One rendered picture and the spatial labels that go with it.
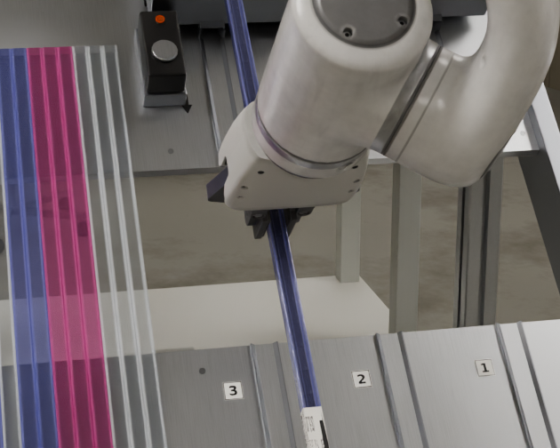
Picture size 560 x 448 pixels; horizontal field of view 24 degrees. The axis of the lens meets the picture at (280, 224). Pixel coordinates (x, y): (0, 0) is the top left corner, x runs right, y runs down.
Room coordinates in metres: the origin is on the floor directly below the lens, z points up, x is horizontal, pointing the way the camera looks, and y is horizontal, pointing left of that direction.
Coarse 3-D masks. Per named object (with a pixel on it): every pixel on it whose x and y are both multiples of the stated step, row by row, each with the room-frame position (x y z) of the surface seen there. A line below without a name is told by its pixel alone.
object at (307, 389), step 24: (240, 0) 1.14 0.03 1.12; (240, 24) 1.12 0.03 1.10; (240, 48) 1.10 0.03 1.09; (240, 72) 1.08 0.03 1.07; (288, 240) 0.96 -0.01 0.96; (288, 264) 0.94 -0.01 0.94; (288, 288) 0.93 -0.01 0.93; (288, 312) 0.91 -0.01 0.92; (288, 336) 0.90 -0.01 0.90; (312, 384) 0.87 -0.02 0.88
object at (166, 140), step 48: (0, 0) 1.25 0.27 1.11; (48, 0) 1.26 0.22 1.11; (96, 0) 1.27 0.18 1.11; (0, 48) 1.21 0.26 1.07; (192, 48) 1.24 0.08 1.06; (192, 96) 1.20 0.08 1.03; (240, 96) 1.21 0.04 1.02; (144, 144) 1.15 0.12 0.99; (192, 144) 1.16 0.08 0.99; (528, 144) 1.22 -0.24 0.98
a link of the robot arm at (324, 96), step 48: (288, 0) 0.76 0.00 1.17; (336, 0) 0.74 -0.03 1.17; (384, 0) 0.74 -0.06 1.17; (288, 48) 0.75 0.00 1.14; (336, 48) 0.72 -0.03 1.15; (384, 48) 0.73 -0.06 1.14; (432, 48) 0.78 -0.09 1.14; (288, 96) 0.78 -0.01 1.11; (336, 96) 0.75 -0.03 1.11; (384, 96) 0.75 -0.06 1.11; (288, 144) 0.81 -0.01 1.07; (336, 144) 0.79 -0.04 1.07; (384, 144) 0.76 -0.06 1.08
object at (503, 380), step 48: (384, 336) 1.04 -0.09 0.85; (432, 336) 1.05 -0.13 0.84; (480, 336) 1.05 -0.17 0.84; (528, 336) 1.06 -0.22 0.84; (192, 384) 0.98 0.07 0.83; (240, 384) 0.99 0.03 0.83; (288, 384) 0.99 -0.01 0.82; (336, 384) 1.00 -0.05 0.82; (384, 384) 1.01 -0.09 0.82; (432, 384) 1.01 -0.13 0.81; (480, 384) 1.02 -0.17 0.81; (528, 384) 1.03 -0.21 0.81; (192, 432) 0.95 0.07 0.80; (240, 432) 0.96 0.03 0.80; (288, 432) 0.96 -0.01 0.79; (336, 432) 0.97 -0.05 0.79; (384, 432) 0.97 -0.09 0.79; (432, 432) 0.98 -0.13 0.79; (480, 432) 0.99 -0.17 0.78; (528, 432) 0.99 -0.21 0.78
